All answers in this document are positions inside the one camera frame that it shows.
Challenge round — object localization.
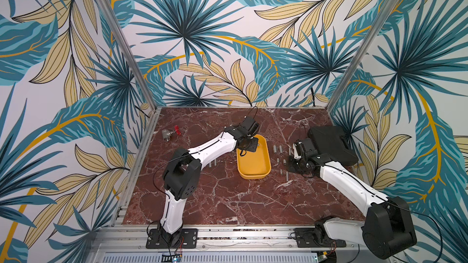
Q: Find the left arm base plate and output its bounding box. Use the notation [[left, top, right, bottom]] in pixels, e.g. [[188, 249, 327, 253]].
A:
[[146, 228, 198, 250]]

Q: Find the metal valve red handle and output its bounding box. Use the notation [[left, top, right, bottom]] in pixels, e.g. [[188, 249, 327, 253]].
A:
[[162, 125, 182, 142]]

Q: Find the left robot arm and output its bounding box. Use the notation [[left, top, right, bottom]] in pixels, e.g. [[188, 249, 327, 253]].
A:
[[160, 116, 260, 235]]

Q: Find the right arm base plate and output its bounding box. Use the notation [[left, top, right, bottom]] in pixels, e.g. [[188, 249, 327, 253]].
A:
[[292, 227, 347, 249]]

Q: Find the yellow plastic storage box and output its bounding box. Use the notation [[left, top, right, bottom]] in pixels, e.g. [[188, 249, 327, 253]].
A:
[[236, 135, 271, 180]]

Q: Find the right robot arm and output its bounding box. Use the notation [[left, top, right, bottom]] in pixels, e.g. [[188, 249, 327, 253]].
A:
[[288, 138, 418, 259]]

